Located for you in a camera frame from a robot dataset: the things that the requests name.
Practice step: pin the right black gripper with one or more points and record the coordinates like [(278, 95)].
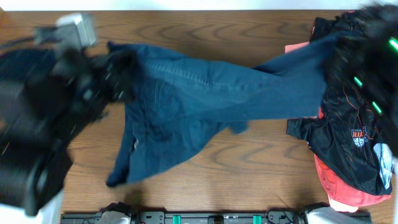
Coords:
[(343, 51)]

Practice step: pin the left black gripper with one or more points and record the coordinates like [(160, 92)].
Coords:
[(114, 74)]

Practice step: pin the dark blue denim shorts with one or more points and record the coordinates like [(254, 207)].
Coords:
[(182, 102)]

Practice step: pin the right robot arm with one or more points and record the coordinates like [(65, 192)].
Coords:
[(381, 20)]

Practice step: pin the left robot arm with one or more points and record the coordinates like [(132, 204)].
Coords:
[(47, 100)]

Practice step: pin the folded dark blue shorts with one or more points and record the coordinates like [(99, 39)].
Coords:
[(29, 71)]

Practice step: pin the black patterned orange-line garment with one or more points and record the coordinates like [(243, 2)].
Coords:
[(356, 132)]

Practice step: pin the coral red garment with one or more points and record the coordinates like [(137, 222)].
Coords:
[(345, 193)]

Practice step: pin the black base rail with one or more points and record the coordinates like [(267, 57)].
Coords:
[(121, 213)]

